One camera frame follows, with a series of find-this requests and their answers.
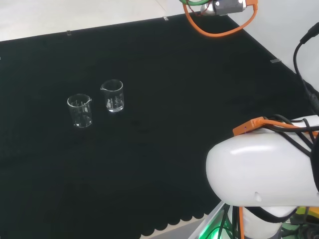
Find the clear glass beaker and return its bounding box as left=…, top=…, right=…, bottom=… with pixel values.
left=66, top=93, right=93, bottom=128
left=100, top=79, right=125, bottom=113

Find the black bench cloth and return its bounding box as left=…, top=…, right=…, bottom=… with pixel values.
left=0, top=13, right=319, bottom=239

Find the orange cable adapter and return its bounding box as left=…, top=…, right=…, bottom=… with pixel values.
left=232, top=116, right=267, bottom=136

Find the orange cable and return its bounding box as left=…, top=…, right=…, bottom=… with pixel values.
left=237, top=206, right=245, bottom=239
left=183, top=0, right=259, bottom=38

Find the thin red wire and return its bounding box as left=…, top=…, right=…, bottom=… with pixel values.
left=187, top=4, right=203, bottom=17

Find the green cable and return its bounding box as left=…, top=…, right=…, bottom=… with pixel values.
left=178, top=0, right=209, bottom=6

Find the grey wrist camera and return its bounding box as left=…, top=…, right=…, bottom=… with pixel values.
left=200, top=0, right=250, bottom=16

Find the thick black cable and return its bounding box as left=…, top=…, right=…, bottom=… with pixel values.
left=293, top=21, right=319, bottom=113

